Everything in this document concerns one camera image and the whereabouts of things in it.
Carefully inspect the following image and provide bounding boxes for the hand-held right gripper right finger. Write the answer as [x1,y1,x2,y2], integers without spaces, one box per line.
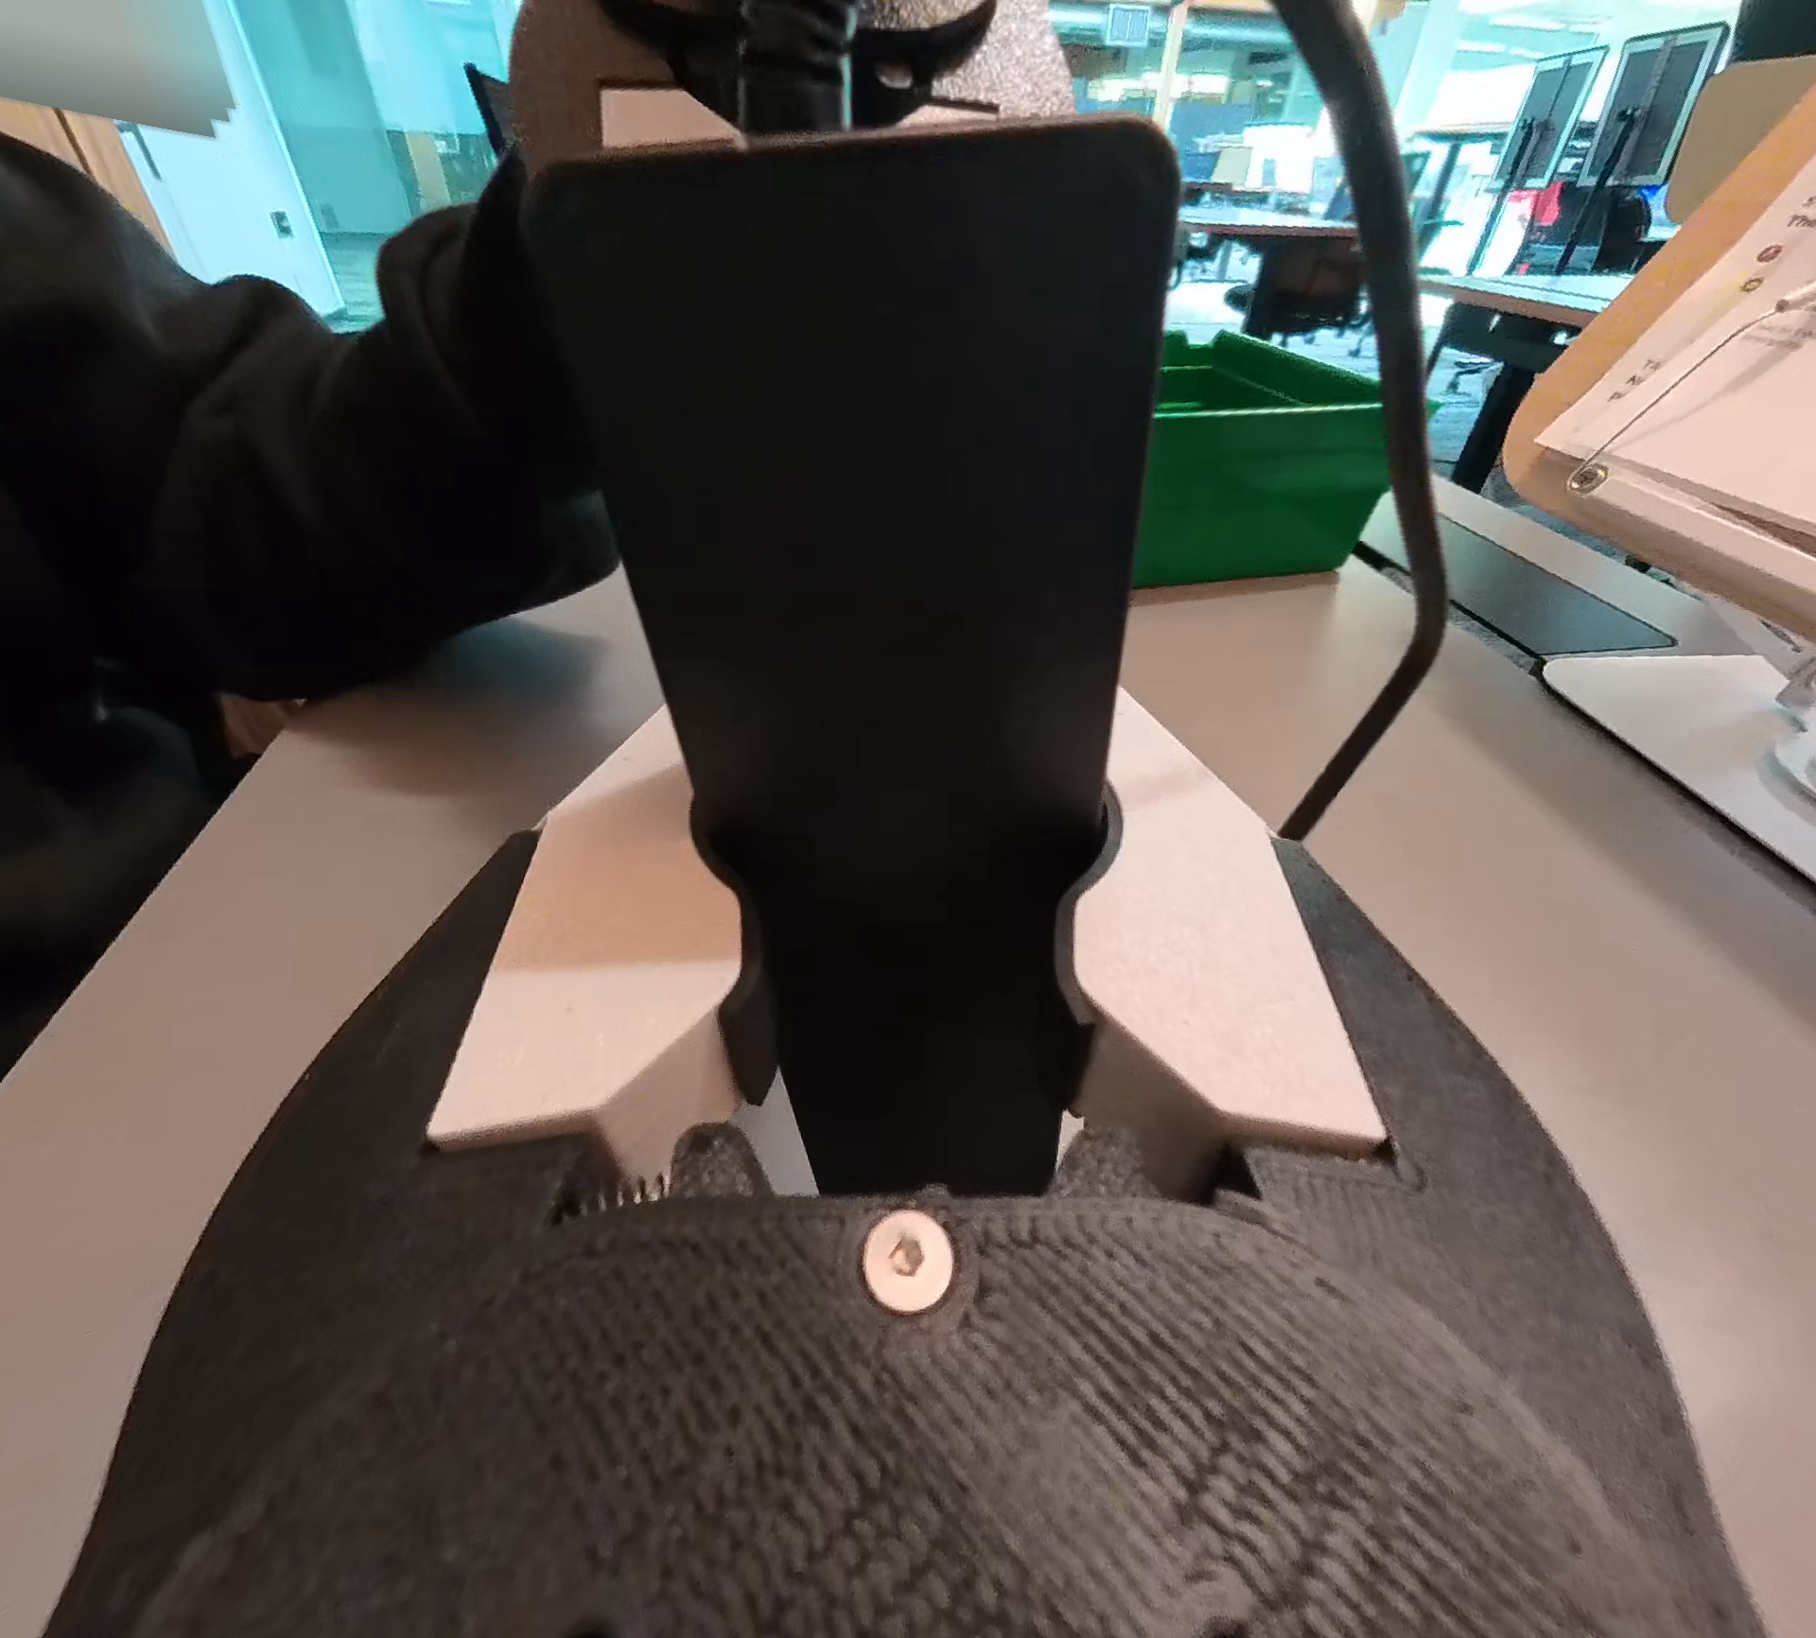
[1053,689,1390,1198]

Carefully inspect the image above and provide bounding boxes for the green plastic bin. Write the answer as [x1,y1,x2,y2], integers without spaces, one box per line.
[1135,327,1442,590]

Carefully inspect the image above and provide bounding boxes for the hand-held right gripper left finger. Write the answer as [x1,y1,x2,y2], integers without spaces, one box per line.
[422,702,781,1175]

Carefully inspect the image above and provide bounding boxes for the black framed display board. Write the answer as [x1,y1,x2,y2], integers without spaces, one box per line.
[1488,41,1610,197]
[1592,21,1733,188]

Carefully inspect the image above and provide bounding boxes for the black desk cable cover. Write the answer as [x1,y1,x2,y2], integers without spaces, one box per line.
[1359,512,1678,661]

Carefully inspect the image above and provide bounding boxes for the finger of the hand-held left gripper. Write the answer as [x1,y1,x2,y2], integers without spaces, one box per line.
[600,85,741,157]

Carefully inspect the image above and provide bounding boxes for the thick black hub cable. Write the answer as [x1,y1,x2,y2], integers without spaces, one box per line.
[733,0,1450,843]

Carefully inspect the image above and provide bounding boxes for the wooden desk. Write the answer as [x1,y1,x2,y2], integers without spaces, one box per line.
[1419,269,1636,495]

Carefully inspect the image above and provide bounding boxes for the wooden document stand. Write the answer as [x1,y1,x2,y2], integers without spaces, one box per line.
[1501,55,1816,880]

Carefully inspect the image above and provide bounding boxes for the printed instruction sheets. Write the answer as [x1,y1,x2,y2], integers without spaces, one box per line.
[1536,154,1816,547]

